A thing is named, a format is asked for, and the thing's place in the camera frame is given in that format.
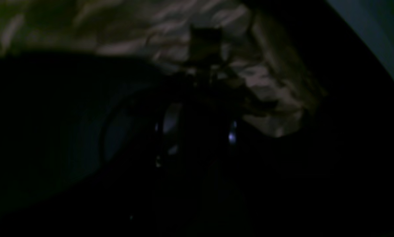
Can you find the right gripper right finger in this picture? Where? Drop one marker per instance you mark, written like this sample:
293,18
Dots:
228,115

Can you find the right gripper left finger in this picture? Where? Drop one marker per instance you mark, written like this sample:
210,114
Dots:
167,128

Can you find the camouflage t-shirt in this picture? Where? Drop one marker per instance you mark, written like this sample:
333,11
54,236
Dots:
256,44

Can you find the black table cloth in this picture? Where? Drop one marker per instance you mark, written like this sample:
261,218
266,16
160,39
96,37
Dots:
78,143

